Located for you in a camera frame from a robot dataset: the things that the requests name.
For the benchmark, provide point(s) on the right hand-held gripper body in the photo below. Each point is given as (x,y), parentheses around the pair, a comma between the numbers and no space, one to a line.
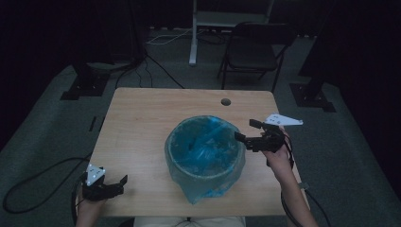
(271,142)

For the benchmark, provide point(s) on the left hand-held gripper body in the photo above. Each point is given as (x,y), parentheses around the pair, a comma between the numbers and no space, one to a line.
(94,190)

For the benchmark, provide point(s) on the blue plastic bag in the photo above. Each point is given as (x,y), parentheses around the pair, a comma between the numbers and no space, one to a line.
(205,148)

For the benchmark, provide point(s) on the green plastic bin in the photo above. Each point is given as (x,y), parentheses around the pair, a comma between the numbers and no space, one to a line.
(176,165)

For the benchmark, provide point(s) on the person's left hand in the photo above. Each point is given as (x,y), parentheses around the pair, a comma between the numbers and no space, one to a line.
(90,208)

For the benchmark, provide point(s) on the person's right hand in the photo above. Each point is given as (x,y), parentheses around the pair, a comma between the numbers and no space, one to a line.
(279,160)

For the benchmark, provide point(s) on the small grey tag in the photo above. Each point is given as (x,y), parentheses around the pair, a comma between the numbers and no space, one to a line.
(304,186)

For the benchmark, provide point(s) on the black folding chair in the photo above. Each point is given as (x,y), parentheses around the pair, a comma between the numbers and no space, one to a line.
(252,55)

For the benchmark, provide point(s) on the black stand with base plate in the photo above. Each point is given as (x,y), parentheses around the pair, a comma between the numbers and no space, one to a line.
(86,83)
(312,96)

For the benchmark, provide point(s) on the white metal desk frame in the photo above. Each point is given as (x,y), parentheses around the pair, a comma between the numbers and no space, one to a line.
(220,19)

